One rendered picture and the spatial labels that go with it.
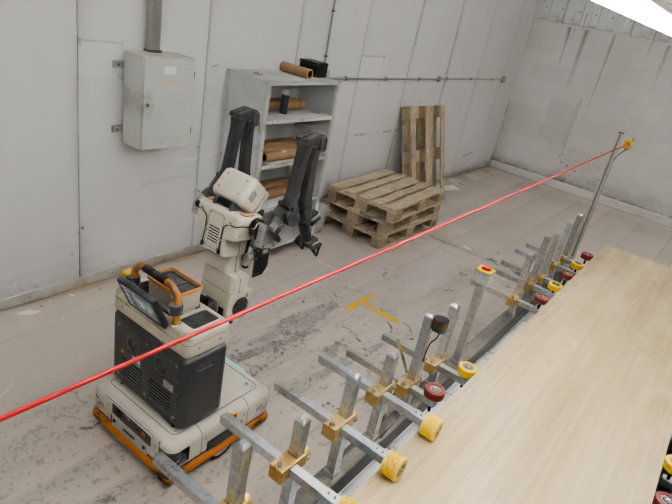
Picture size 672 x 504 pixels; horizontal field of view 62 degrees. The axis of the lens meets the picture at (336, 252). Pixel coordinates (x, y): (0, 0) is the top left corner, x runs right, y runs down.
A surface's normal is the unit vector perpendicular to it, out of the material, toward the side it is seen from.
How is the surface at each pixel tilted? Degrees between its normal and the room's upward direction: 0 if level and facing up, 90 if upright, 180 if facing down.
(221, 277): 82
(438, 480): 0
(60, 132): 90
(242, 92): 90
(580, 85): 90
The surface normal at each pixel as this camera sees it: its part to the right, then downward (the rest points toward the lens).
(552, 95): -0.60, 0.23
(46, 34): 0.78, 0.38
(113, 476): 0.18, -0.89
